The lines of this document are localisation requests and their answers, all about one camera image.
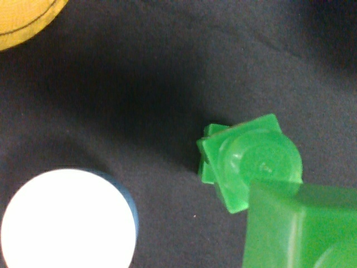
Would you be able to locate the black tablecloth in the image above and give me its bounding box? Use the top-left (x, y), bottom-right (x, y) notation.
top-left (1, 1), bottom-right (356, 267)

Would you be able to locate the green toy block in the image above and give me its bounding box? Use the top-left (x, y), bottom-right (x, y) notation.
top-left (196, 114), bottom-right (303, 214)
top-left (243, 181), bottom-right (356, 267)

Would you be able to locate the green toy block front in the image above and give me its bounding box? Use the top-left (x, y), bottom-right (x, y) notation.
top-left (243, 181), bottom-right (356, 267)

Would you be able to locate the blue and white teacup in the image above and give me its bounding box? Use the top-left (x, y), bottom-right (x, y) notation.
top-left (1, 169), bottom-right (139, 267)

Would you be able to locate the yellow smiley plush ball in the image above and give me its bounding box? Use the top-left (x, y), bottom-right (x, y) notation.
top-left (1, 0), bottom-right (68, 51)

